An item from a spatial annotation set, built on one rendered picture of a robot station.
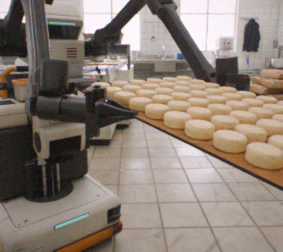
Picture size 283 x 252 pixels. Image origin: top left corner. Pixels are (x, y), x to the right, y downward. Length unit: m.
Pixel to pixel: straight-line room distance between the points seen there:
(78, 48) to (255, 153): 1.15
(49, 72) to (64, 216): 1.10
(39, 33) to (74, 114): 0.27
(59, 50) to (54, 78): 0.81
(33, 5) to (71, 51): 0.63
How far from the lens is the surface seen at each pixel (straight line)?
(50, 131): 1.41
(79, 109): 0.58
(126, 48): 3.92
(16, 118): 1.66
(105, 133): 3.31
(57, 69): 0.60
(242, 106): 0.66
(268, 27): 7.79
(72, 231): 1.63
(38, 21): 0.80
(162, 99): 0.63
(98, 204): 1.66
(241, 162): 0.43
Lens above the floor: 1.10
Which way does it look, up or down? 11 degrees down
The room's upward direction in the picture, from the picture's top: straight up
